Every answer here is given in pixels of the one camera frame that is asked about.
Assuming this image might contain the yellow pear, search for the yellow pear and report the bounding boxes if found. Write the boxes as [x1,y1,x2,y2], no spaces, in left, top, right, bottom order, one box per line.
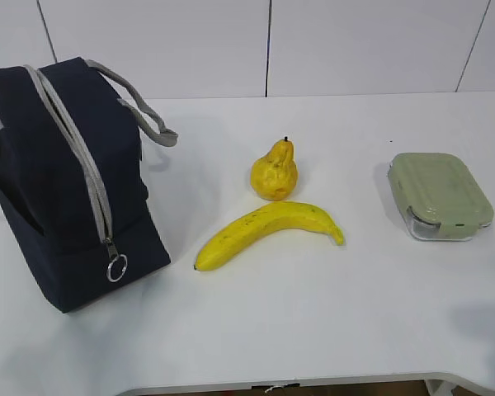
[250,136,299,201]

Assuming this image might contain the green lid glass container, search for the green lid glass container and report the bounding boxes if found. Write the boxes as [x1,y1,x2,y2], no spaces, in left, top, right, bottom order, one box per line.
[387,153,494,242]

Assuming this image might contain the navy blue lunch bag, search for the navy blue lunch bag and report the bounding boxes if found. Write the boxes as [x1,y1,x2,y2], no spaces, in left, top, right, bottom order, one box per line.
[0,57,178,313]

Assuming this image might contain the yellow banana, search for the yellow banana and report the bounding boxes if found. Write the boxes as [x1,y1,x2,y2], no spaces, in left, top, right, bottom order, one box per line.
[194,201,345,271]

